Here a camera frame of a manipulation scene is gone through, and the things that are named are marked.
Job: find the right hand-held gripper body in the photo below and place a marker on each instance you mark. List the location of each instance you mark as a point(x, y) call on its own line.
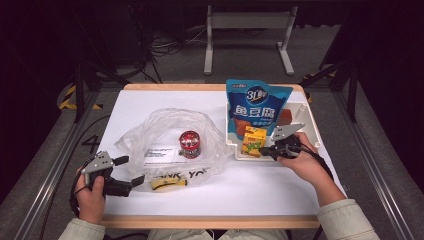
point(286, 143)

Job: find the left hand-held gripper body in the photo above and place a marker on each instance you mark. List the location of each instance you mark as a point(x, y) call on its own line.
point(98, 163)

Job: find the yellow juice carton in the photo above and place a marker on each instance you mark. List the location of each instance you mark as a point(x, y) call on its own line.
point(253, 143)

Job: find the white plastic bin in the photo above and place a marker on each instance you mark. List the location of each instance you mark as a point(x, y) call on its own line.
point(310, 116)

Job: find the blue snack pouch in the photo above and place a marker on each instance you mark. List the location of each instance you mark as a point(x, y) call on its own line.
point(256, 113)

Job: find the clear plastic shopping bag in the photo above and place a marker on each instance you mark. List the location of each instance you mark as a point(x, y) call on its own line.
point(160, 120)

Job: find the red round can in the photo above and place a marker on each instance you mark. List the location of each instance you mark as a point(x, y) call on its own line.
point(189, 143)

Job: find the person's right hand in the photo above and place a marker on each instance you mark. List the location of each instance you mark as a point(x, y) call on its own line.
point(308, 166)

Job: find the person's left hand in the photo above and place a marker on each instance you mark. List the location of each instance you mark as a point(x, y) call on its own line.
point(91, 203)

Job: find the black yellow hazard tape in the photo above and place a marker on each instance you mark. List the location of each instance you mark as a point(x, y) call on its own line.
point(308, 96)
point(66, 100)

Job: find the white table mat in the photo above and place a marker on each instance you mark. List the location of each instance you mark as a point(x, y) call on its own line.
point(233, 193)

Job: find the person's legs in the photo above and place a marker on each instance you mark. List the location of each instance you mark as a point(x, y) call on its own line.
point(180, 235)

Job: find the black tripod stand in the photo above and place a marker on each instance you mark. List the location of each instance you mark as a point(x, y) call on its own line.
point(79, 93)
point(351, 96)

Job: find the white metal stand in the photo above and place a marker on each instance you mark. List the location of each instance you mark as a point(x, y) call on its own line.
point(250, 20)

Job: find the aluminium floor rail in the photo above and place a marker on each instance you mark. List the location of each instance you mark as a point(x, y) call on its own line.
point(376, 166)
point(43, 196)

